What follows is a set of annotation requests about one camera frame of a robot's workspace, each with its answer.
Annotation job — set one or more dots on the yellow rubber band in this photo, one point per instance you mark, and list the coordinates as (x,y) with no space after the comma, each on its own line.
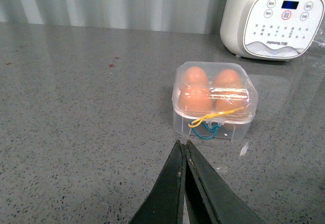
(196,122)

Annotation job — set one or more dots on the clear plastic egg box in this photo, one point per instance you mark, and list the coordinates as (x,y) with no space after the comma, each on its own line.
(233,126)

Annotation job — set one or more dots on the brown egg back left box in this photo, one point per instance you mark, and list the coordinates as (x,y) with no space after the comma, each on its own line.
(195,76)

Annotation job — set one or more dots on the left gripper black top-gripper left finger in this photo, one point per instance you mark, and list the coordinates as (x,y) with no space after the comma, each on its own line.
(165,202)

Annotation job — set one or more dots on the white Joyoung cooker appliance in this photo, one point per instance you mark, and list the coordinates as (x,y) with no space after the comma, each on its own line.
(270,29)

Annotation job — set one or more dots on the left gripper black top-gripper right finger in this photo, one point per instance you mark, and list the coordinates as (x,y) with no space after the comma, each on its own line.
(208,197)

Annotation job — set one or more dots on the brown egg front right box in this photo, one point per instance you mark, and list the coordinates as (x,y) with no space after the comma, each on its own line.
(227,99)

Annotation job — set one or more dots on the brown egg box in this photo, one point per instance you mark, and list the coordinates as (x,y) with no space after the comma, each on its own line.
(195,76)
(228,78)
(227,99)

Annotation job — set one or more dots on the blue rubber band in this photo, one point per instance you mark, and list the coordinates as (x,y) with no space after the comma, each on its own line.
(205,131)

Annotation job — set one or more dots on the brown egg back right box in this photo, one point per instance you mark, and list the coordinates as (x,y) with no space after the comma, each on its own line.
(228,78)

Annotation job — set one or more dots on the brown egg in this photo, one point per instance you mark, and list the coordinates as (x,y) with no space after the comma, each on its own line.
(195,100)

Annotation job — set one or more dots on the grey curtain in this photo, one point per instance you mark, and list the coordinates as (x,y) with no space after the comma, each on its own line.
(186,16)

